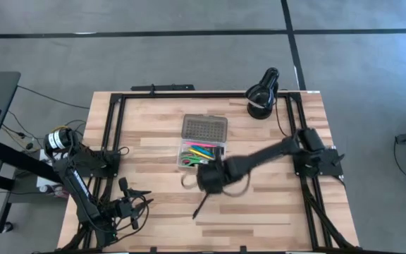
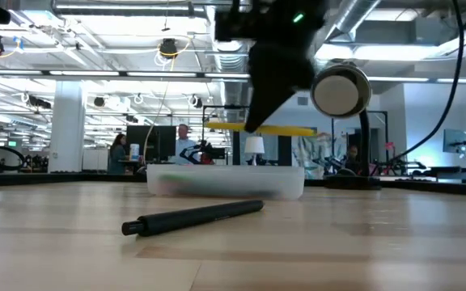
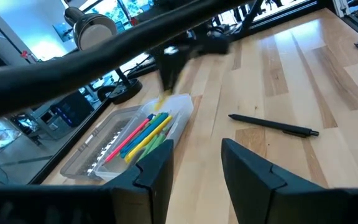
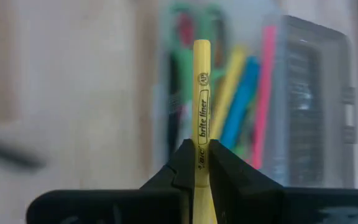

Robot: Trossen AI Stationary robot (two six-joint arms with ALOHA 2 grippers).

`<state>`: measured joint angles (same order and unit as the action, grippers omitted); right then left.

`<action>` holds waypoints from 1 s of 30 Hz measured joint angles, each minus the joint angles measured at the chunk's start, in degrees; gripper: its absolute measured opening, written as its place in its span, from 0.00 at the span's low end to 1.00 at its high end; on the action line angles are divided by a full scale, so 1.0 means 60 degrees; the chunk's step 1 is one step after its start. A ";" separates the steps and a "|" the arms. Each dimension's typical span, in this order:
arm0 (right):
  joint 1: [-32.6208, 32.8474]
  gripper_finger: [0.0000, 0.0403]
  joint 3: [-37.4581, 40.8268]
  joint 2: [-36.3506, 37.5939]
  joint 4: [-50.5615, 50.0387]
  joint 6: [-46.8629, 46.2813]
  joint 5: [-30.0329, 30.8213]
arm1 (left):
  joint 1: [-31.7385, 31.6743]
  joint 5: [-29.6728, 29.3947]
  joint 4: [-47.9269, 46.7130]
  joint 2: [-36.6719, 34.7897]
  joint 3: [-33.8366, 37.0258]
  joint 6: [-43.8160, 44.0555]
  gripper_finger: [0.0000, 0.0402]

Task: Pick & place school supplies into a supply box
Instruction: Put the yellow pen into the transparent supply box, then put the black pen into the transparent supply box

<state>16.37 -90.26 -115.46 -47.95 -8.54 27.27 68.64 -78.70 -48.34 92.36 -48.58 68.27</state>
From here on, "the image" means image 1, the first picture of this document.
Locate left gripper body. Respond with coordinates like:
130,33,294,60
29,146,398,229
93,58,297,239
117,192,140,230

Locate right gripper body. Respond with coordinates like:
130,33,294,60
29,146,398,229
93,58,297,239
195,158,232,194

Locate yellow highlighter with print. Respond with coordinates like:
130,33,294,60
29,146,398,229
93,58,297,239
188,147,214,159

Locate green handled scissors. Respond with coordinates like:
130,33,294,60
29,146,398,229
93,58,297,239
178,151,207,167

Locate blue pen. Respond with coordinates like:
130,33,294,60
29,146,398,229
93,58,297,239
190,144,215,156

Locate black marker pen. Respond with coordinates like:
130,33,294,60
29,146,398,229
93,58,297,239
192,193,210,220

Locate clear plastic box base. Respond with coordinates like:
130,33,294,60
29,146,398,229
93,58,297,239
176,138,227,170

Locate grey studded box lid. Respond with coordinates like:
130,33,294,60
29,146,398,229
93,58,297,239
180,113,229,142

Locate black desk lamp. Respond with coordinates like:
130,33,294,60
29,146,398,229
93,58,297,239
244,66,281,120

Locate black flat bar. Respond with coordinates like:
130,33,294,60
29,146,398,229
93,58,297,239
130,83,196,92

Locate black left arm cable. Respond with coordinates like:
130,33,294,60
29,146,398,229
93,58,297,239
113,195,151,244

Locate black aluminium frame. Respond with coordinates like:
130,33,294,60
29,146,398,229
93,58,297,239
58,91,361,254

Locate black floor cable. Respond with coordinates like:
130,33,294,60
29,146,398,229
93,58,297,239
1,84,91,149

